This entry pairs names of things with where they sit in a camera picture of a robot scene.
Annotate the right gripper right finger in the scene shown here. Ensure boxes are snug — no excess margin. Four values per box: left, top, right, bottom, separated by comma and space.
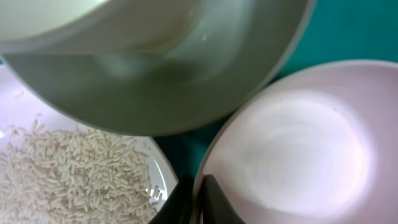
200, 174, 245, 224

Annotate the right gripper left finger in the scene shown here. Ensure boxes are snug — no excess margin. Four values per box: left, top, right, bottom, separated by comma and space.
149, 175, 194, 224

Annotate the small pink bowl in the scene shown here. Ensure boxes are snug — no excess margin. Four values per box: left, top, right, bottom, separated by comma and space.
193, 60, 397, 223

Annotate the grey bowl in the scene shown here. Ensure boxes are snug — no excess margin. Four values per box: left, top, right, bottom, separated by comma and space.
2, 0, 316, 136

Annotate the white paper cup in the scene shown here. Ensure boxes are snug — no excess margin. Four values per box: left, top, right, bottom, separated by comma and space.
1, 0, 201, 55

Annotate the rice pile on plate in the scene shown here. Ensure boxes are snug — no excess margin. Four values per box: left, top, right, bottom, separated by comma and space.
1, 121, 164, 224

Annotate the large pink plate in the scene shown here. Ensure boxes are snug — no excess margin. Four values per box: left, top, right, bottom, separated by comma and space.
1, 67, 178, 213

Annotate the teal serving tray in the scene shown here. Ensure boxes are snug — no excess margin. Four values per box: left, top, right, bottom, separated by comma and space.
155, 0, 397, 179

